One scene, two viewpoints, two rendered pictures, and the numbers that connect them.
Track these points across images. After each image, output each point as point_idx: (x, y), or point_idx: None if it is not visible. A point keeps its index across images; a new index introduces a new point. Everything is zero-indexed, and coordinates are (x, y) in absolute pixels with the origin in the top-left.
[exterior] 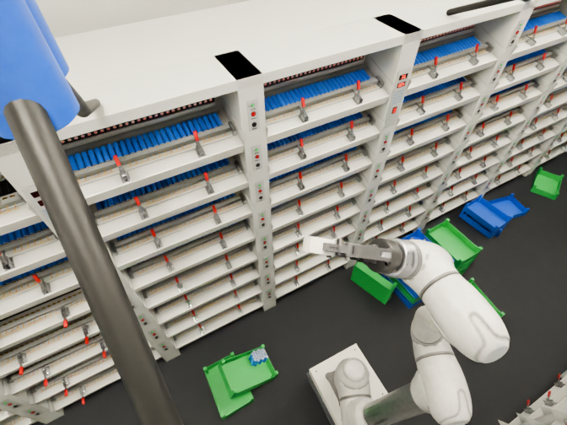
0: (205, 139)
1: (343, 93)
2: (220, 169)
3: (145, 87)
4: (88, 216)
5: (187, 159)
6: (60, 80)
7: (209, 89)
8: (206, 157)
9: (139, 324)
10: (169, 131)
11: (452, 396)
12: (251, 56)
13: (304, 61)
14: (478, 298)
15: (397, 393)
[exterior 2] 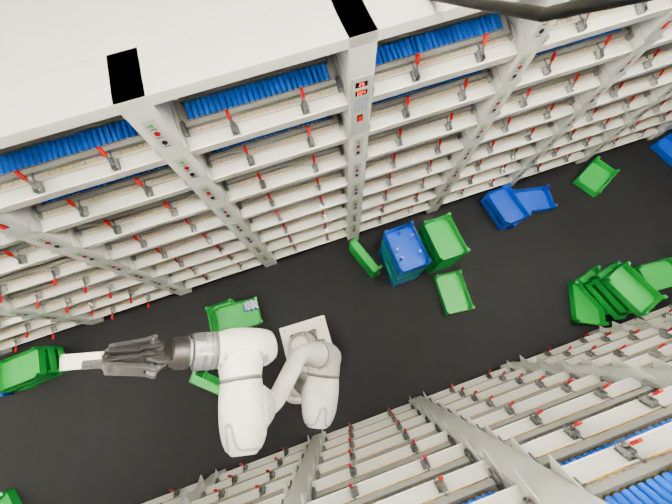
0: (123, 149)
1: (289, 98)
2: (159, 172)
3: (17, 104)
4: None
5: (102, 172)
6: None
7: (81, 116)
8: (122, 171)
9: None
10: (82, 138)
11: (314, 412)
12: (146, 62)
13: (200, 80)
14: (242, 412)
15: (302, 383)
